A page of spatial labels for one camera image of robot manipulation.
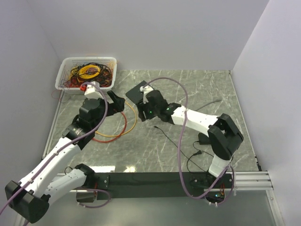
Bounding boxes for black network switch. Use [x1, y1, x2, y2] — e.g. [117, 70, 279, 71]
[126, 81, 147, 105]

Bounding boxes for yellow ethernet cable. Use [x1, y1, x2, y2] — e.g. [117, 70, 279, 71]
[95, 101, 137, 137]

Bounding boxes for red ethernet cable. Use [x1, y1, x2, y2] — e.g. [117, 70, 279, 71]
[91, 112, 127, 144]

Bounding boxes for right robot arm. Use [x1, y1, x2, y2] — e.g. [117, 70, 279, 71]
[137, 86, 244, 188]

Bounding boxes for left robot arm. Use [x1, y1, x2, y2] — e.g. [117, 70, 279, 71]
[5, 91, 125, 224]

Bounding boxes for black power adapter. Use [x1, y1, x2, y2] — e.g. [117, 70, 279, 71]
[198, 133, 211, 145]

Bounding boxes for white plastic basket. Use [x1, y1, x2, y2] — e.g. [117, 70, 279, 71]
[55, 57, 117, 94]

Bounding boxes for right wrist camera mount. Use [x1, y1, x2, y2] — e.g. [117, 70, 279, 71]
[140, 85, 154, 104]

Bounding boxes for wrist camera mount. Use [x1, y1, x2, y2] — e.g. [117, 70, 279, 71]
[80, 81, 103, 99]
[140, 85, 154, 104]

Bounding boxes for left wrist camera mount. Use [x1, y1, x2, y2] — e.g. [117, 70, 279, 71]
[80, 81, 103, 99]

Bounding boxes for tangled cables in basket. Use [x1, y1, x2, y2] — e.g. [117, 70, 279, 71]
[61, 61, 117, 88]

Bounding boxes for black power cable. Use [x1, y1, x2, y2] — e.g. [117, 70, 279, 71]
[152, 125, 217, 174]

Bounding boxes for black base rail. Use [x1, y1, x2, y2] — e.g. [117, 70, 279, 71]
[67, 171, 233, 201]

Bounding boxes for aluminium frame rail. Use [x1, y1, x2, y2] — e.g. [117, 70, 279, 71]
[14, 170, 275, 226]

